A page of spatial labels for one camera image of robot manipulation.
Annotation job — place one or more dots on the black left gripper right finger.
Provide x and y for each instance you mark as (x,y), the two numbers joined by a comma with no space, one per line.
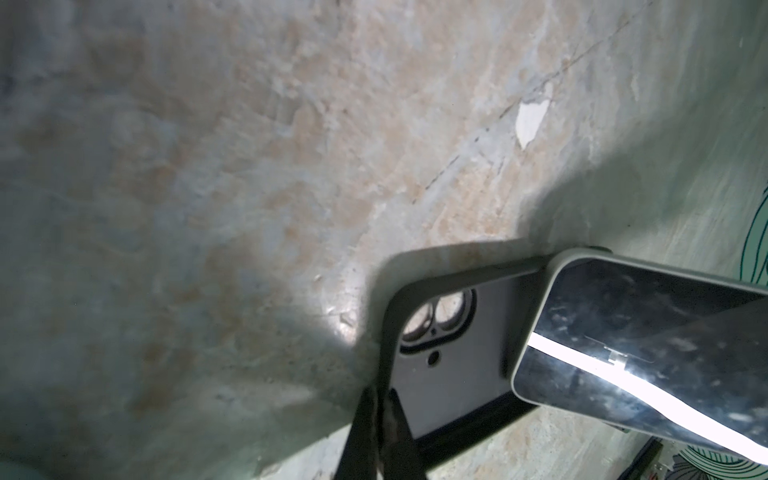
(399,456)

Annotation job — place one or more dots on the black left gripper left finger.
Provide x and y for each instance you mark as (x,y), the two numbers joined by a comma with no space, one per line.
(359,458)

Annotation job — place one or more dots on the black phone case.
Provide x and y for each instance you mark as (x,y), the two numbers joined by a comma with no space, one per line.
(449,344)

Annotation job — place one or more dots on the black screen silver phone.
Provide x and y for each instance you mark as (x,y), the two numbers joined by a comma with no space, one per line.
(665,351)

